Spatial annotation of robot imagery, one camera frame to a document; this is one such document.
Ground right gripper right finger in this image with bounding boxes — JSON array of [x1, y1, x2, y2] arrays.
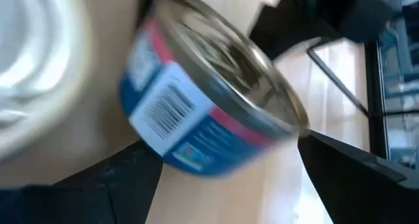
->
[[297, 130, 419, 224]]

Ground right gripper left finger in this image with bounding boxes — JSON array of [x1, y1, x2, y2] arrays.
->
[[0, 140, 164, 224]]

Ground green white tuna can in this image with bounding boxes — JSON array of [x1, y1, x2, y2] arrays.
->
[[0, 0, 92, 161]]

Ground black metal table frame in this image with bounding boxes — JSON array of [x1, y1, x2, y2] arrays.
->
[[306, 37, 390, 161]]

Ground blue pink salmon can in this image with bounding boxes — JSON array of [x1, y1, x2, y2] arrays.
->
[[118, 0, 311, 179]]

